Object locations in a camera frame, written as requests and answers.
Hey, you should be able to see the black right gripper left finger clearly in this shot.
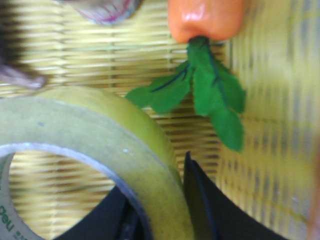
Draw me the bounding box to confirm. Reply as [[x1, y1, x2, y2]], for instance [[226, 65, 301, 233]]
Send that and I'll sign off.
[[56, 186, 140, 240]]

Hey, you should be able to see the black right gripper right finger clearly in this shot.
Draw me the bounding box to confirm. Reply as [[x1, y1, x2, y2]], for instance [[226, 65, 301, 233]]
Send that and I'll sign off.
[[183, 151, 285, 240]]

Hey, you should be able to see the yellow tape roll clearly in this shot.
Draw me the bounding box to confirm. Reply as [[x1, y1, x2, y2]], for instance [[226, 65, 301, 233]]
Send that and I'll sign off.
[[0, 86, 195, 240]]

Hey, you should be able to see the yellow wicker basket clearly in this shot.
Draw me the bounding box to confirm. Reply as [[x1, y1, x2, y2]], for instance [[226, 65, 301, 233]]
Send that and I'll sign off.
[[0, 0, 320, 240]]

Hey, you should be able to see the orange toy carrot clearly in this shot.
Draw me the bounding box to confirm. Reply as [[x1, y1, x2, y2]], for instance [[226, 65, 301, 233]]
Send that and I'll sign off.
[[126, 0, 246, 152]]

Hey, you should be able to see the brown toy item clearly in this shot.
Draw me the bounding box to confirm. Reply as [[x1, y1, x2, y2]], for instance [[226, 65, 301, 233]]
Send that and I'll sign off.
[[0, 63, 47, 90]]

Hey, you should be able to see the round onion-like toy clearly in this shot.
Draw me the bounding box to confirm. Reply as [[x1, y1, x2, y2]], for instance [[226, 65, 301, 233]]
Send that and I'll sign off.
[[66, 0, 142, 25]]

